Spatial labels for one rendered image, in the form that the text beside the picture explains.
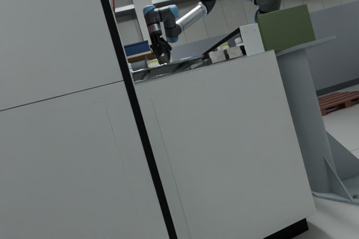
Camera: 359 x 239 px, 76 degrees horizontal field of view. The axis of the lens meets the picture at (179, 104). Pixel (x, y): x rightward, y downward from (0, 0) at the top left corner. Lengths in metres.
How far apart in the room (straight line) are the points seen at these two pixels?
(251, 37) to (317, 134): 0.65
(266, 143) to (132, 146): 0.59
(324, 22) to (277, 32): 4.20
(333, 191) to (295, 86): 0.60
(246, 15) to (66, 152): 4.33
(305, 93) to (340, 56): 4.20
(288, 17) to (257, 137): 0.67
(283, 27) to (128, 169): 1.03
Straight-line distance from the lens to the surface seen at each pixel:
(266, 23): 1.29
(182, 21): 1.50
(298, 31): 1.38
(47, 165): 0.68
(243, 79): 0.97
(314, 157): 1.46
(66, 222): 0.71
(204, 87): 0.90
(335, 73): 5.43
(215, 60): 1.20
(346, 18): 5.83
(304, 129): 1.41
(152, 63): 1.63
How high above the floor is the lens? 0.74
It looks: 2 degrees down
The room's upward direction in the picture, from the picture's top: 16 degrees counter-clockwise
